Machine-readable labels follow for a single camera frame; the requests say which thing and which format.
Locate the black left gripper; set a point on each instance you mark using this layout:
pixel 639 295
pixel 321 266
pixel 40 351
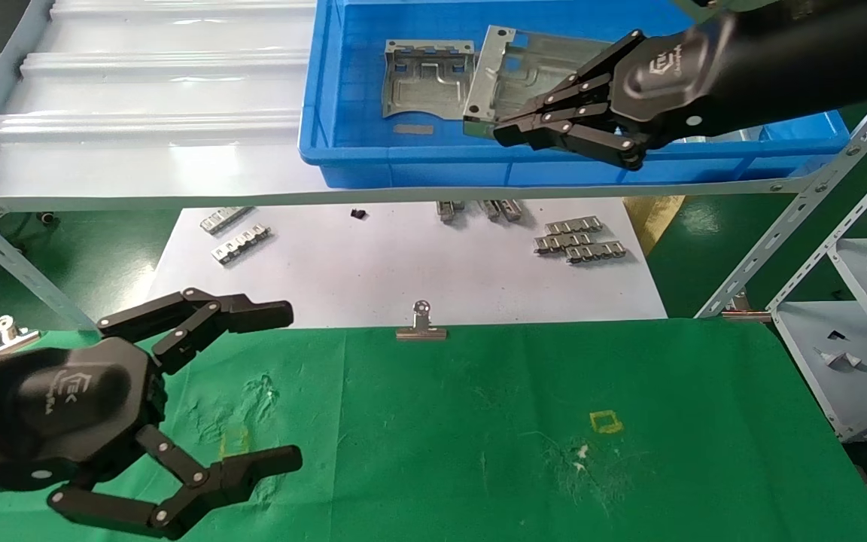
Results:
pixel 65 406

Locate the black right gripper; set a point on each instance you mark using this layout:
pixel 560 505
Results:
pixel 667 83

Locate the large sheet metal plate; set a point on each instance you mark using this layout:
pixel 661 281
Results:
pixel 509 75

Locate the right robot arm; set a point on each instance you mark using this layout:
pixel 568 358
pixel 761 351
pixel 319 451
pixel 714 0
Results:
pixel 817 53

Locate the grey tape strip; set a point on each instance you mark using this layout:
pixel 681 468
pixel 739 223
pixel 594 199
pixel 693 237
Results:
pixel 413 129

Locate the grey metal shelf rack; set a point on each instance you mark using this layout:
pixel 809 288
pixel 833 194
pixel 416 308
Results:
pixel 177 199

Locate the silver binder clip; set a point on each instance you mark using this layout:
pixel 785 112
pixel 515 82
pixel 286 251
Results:
pixel 742 315
pixel 422 331
pixel 8 331

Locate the large blue plastic bin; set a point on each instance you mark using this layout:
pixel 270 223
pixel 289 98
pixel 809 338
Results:
pixel 358 158

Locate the green table cloth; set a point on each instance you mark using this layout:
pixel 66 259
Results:
pixel 441 421

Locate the white angle-iron storage rack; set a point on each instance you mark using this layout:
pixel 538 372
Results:
pixel 817 331

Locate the small white metal part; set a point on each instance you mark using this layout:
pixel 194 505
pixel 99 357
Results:
pixel 840 360

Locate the notched metal rail part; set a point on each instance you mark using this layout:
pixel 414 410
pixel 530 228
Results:
pixel 563 242
pixel 510 210
pixel 226 219
pixel 595 252
pixel 448 210
pixel 241 244
pixel 574 225
pixel 488 209

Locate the flat stamped metal bracket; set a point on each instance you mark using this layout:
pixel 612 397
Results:
pixel 430 90

